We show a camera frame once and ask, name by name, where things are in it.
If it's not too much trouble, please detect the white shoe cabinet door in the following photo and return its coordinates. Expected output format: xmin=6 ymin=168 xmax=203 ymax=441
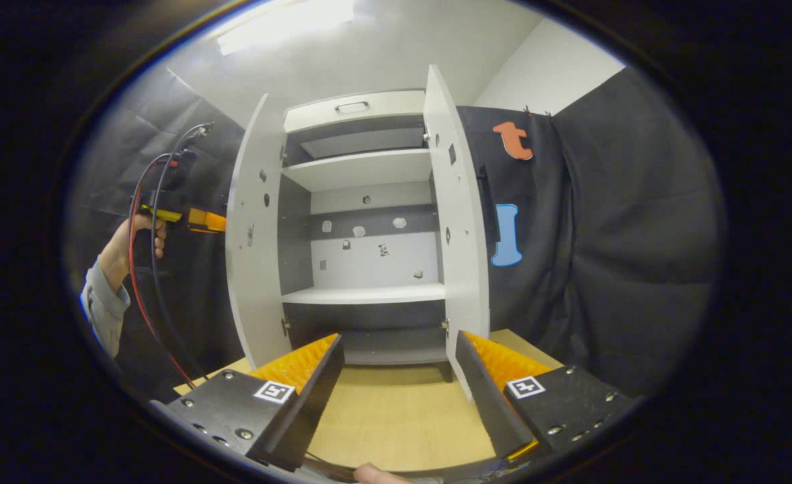
xmin=423 ymin=65 xmax=502 ymax=402
xmin=225 ymin=93 xmax=297 ymax=370

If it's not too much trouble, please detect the black backdrop cloth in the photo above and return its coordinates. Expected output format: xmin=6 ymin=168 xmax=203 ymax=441
xmin=63 ymin=64 xmax=726 ymax=404

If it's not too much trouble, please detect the red cable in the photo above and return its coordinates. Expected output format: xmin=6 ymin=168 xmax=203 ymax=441
xmin=127 ymin=153 xmax=200 ymax=391

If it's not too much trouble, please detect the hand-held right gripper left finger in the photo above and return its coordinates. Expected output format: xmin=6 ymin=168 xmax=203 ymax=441
xmin=149 ymin=333 xmax=345 ymax=473

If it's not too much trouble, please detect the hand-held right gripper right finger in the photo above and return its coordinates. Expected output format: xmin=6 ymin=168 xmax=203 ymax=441
xmin=454 ymin=331 xmax=633 ymax=463

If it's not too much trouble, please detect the white double-door shoe cabinet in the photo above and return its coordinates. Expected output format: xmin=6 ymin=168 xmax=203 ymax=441
xmin=278 ymin=89 xmax=456 ymax=384

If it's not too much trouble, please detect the black cable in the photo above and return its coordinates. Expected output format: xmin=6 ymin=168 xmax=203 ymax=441
xmin=149 ymin=122 xmax=214 ymax=382

